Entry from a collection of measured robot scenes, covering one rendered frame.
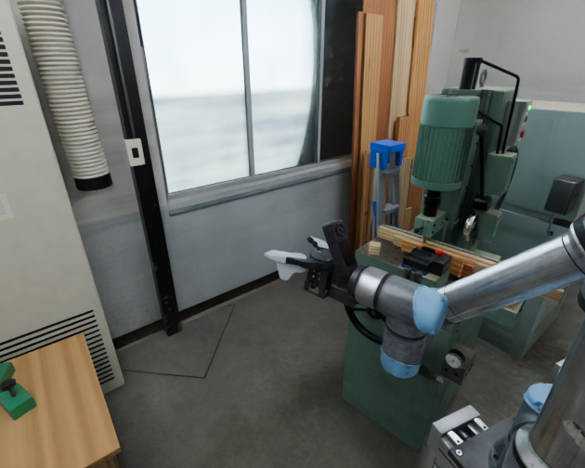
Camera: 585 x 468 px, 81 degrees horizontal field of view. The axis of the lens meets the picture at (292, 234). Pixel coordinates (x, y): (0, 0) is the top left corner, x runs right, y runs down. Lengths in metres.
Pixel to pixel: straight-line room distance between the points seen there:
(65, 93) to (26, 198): 0.45
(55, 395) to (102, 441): 0.31
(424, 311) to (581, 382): 0.21
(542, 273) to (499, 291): 0.07
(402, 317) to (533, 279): 0.21
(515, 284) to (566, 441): 0.22
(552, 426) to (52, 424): 1.38
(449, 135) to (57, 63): 1.49
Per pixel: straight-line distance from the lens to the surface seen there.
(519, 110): 1.58
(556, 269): 0.67
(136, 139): 1.92
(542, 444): 0.70
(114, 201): 2.07
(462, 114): 1.28
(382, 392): 1.82
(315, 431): 1.93
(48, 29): 1.76
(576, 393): 0.62
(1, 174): 1.68
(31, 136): 1.65
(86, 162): 1.80
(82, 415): 1.51
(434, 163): 1.31
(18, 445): 1.53
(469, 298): 0.73
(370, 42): 2.81
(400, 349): 0.68
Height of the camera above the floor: 1.60
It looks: 26 degrees down
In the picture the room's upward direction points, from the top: straight up
